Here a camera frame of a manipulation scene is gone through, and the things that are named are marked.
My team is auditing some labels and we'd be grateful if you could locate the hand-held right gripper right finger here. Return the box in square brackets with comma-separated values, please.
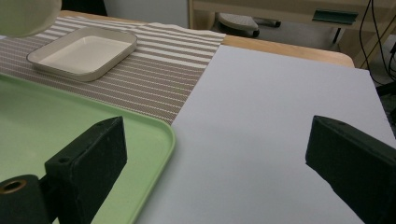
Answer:
[304, 115, 396, 224]

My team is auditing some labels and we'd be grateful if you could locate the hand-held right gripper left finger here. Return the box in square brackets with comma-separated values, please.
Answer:
[44, 115, 129, 224]

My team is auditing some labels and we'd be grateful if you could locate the green tray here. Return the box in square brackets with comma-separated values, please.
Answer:
[0, 73, 177, 224]

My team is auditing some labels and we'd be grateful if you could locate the cream bowl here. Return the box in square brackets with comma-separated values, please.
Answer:
[0, 0, 64, 39]

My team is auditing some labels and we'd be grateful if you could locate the pale grey board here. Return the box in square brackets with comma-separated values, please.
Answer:
[134, 44, 396, 224]

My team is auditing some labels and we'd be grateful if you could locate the cream square plate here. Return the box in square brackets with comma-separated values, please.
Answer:
[25, 25, 139, 83]

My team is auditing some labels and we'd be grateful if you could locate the striped placemat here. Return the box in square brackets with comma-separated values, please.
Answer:
[0, 14, 227, 126]

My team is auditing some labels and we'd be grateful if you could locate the green label plate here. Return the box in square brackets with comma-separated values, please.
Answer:
[311, 8, 360, 26]

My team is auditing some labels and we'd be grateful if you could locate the wooden desk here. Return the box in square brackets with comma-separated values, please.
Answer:
[188, 0, 396, 70]

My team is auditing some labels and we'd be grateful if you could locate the black cylinder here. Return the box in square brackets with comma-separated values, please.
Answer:
[252, 17, 282, 29]

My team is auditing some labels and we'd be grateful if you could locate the grey foot pedal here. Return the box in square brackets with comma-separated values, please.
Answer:
[216, 12, 261, 39]

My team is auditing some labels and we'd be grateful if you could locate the bundle of hanging cables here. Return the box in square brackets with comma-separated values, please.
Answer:
[359, 0, 396, 87]

